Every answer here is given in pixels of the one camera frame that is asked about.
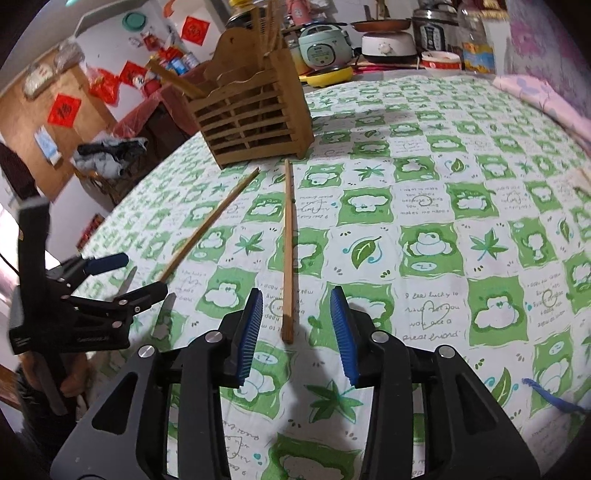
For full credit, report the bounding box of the purple floral curtain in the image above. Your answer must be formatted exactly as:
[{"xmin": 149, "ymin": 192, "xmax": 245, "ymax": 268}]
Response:
[{"xmin": 507, "ymin": 0, "xmax": 591, "ymax": 109}]

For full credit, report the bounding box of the person's left hand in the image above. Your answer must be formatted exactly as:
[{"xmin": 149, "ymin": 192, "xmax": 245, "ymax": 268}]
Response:
[{"xmin": 59, "ymin": 353, "xmax": 89, "ymax": 398}]

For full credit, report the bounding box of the wooden door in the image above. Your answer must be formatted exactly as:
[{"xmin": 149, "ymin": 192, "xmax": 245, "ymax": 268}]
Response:
[{"xmin": 0, "ymin": 59, "xmax": 117, "ymax": 200}]

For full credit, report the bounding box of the pile of dark clothes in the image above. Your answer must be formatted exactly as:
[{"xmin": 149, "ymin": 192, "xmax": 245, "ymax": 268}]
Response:
[{"xmin": 73, "ymin": 137, "xmax": 150, "ymax": 179}]

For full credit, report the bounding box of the light green rice cooker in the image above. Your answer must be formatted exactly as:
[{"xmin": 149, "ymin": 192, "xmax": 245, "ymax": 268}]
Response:
[{"xmin": 298, "ymin": 23, "xmax": 352, "ymax": 73}]

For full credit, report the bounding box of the blue cord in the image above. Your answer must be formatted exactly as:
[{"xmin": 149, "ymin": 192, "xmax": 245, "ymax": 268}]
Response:
[{"xmin": 522, "ymin": 377, "xmax": 585, "ymax": 415}]

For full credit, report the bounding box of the red white bowl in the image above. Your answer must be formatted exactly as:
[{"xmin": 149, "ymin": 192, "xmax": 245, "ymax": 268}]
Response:
[{"xmin": 420, "ymin": 51, "xmax": 463, "ymax": 71}]

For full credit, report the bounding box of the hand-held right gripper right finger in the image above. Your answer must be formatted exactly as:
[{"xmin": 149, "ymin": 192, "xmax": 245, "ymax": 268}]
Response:
[{"xmin": 329, "ymin": 285, "xmax": 539, "ymax": 480}]

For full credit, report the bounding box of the wooden slatted utensil holder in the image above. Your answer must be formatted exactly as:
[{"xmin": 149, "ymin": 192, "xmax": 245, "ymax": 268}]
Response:
[{"xmin": 187, "ymin": 27, "xmax": 315, "ymax": 171}]

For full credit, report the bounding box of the green white printed bed sheet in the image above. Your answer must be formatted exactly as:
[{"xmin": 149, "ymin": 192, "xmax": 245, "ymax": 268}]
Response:
[{"xmin": 74, "ymin": 71, "xmax": 591, "ymax": 480}]

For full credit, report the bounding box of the copper frying pan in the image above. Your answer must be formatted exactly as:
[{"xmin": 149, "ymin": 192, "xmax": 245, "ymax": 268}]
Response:
[{"xmin": 350, "ymin": 18, "xmax": 413, "ymax": 34}]

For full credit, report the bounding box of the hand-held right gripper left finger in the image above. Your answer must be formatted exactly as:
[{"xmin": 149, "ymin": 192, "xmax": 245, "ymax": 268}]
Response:
[{"xmin": 50, "ymin": 288, "xmax": 264, "ymax": 480}]

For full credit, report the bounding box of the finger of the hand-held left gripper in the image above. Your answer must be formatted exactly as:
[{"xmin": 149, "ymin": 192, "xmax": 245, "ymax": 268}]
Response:
[
  {"xmin": 62, "ymin": 282, "xmax": 170, "ymax": 320},
  {"xmin": 45, "ymin": 252, "xmax": 130, "ymax": 285}
]

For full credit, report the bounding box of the blue white packet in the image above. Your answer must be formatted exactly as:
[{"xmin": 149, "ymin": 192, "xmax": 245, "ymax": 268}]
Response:
[{"xmin": 34, "ymin": 126, "xmax": 64, "ymax": 165}]

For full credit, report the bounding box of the pink printed blanket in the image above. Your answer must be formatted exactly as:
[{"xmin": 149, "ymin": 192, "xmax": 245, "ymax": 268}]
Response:
[{"xmin": 491, "ymin": 74, "xmax": 591, "ymax": 155}]

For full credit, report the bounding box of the red cloth covered table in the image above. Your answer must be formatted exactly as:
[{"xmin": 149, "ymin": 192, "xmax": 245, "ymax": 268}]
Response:
[{"xmin": 112, "ymin": 87, "xmax": 197, "ymax": 141}]

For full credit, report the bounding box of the silver black pressure cooker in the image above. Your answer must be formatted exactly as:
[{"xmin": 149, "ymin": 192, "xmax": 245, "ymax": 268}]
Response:
[{"xmin": 412, "ymin": 6, "xmax": 459, "ymax": 55}]

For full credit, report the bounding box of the clear plastic bottle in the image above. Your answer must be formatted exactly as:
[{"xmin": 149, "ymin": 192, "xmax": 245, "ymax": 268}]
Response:
[{"xmin": 459, "ymin": 4, "xmax": 496, "ymax": 75}]

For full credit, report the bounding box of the white electric pot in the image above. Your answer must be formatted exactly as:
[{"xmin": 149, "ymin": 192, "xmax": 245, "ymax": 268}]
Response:
[{"xmin": 361, "ymin": 32, "xmax": 417, "ymax": 64}]

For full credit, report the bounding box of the red square paper decoration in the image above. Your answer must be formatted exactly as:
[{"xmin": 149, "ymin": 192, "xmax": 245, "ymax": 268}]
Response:
[
  {"xmin": 47, "ymin": 93, "xmax": 82, "ymax": 128},
  {"xmin": 119, "ymin": 61, "xmax": 148, "ymax": 92},
  {"xmin": 181, "ymin": 16, "xmax": 208, "ymax": 46}
]

